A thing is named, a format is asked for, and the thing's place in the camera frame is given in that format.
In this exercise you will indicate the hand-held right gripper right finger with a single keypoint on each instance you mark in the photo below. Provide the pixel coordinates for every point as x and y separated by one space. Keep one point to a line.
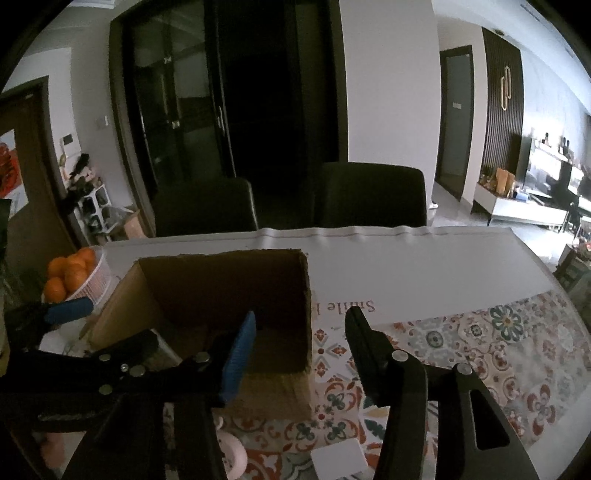
364 350

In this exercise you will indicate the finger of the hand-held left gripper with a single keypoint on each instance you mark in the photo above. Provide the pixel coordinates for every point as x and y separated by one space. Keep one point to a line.
131 350
69 311

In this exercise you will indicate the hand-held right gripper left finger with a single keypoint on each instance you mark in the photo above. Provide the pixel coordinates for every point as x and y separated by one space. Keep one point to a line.
236 364

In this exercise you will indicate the orange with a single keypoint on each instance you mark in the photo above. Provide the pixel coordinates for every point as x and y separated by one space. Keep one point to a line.
59 266
87 256
54 290
76 278

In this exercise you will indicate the white plastic basket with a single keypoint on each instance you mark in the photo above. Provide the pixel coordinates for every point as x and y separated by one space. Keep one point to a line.
99 286

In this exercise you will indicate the floral patterned tablecloth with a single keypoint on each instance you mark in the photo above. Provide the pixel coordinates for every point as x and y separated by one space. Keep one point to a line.
461 350

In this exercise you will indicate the white table runner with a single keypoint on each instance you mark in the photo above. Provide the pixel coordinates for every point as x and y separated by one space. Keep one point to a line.
415 267

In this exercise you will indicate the white shoe rack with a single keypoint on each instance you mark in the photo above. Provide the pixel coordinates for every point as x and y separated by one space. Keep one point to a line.
94 214

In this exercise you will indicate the small cardboard box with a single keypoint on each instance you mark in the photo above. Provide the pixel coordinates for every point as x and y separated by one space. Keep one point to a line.
135 225

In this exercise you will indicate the white card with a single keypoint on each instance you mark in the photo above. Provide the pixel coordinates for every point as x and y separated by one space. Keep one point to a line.
339 457

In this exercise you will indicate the brown wooden door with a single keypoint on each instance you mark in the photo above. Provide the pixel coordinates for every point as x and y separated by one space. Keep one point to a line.
32 184

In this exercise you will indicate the red and white poster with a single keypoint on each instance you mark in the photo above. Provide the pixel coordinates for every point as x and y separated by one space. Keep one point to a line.
9 170

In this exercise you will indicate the dark dining chair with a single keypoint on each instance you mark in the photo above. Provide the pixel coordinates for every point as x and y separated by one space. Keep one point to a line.
371 194
205 207

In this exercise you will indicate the white low cabinet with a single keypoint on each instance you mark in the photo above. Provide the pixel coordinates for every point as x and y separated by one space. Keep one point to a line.
521 207

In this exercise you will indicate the brown paper bag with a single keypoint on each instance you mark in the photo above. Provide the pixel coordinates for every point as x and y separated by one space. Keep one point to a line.
504 181

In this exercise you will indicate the dark narrow door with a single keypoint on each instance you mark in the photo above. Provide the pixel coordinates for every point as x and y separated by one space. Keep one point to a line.
455 120

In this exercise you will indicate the dark glass sliding doors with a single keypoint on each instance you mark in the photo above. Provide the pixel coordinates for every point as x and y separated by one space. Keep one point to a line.
231 92

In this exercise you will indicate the dark slatted wall panel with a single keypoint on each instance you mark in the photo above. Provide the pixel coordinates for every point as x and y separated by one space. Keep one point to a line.
501 129

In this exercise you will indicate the gold wall ornament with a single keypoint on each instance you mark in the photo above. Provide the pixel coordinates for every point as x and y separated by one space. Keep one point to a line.
505 87

